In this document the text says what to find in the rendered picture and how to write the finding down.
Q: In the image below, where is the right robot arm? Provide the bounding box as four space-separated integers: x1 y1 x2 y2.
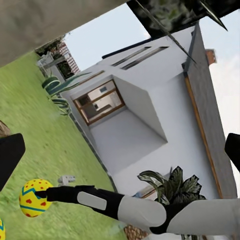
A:
35 175 240 237

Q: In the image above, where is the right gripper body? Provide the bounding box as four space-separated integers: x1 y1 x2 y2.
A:
47 186 71 203

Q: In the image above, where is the wicker basket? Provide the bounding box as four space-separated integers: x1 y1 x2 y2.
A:
0 120 11 139

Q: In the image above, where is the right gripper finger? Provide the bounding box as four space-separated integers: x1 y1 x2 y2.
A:
35 188 49 198

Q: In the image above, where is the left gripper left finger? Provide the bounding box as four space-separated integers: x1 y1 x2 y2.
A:
0 133 26 192

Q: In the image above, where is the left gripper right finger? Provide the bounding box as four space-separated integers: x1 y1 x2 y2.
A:
224 133 240 172

